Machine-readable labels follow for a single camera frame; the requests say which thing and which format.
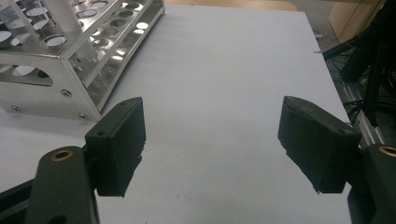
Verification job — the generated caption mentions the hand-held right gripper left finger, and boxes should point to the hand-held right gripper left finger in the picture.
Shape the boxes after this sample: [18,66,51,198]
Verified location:
[84,96,147,198]

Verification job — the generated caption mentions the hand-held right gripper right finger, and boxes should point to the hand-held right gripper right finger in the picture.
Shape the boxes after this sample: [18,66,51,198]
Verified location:
[277,95,362,194]

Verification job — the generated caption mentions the metal test tube rack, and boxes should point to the metal test tube rack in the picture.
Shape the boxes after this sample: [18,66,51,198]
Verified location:
[0,0,165,122]

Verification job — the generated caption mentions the orange capped test tube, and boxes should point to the orange capped test tube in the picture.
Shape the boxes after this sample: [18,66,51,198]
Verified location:
[41,0,84,35]

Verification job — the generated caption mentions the black tripod stand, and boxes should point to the black tripod stand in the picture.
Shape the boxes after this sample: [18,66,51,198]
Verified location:
[321,0,396,127]

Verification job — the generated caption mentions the light wooden cabinet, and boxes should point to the light wooden cabinet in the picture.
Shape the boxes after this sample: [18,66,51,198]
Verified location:
[328,0,389,44]

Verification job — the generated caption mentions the aluminium floor rail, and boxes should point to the aluminium floor rail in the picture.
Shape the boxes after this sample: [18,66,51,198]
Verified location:
[340,80,387,147]

